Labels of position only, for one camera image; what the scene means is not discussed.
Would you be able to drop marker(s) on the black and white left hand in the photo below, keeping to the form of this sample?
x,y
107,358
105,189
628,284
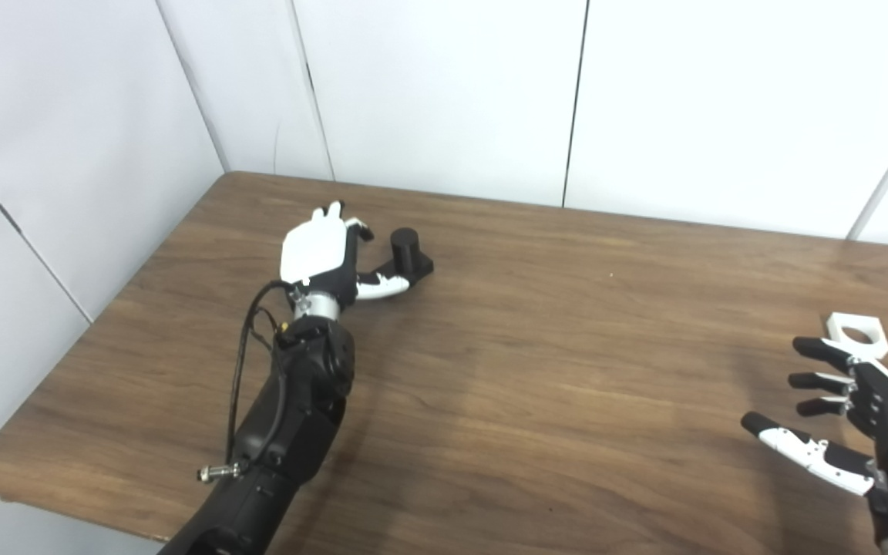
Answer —
x,y
313,247

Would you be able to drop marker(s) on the black peg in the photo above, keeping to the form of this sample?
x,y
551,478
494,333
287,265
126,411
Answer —
x,y
405,250

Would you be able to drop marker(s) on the white square piece with hole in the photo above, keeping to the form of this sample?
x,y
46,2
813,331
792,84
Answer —
x,y
872,343

